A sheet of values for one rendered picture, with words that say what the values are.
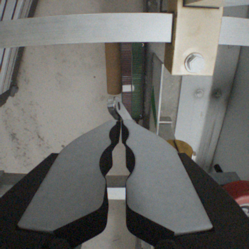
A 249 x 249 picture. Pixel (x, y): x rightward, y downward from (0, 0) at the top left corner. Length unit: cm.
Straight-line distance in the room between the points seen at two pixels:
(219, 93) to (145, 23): 35
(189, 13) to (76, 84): 100
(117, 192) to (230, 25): 28
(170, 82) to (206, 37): 19
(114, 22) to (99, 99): 97
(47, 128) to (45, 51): 50
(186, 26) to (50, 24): 14
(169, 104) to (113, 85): 66
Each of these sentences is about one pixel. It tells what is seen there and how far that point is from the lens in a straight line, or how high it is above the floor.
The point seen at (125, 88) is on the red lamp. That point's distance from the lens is 39.
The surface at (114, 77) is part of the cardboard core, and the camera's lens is 104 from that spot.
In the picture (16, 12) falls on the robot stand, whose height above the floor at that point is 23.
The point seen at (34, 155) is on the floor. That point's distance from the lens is 155.
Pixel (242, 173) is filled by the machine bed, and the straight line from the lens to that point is 52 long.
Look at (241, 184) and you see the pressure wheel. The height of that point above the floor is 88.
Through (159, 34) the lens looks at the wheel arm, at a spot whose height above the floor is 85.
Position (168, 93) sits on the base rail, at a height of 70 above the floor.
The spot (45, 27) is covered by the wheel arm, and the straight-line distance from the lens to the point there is 24.
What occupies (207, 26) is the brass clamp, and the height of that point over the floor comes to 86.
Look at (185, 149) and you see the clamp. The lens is 30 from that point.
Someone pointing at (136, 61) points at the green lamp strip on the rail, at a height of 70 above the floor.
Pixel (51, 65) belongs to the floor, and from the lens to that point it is 118.
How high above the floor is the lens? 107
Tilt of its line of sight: 60 degrees down
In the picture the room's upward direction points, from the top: 180 degrees counter-clockwise
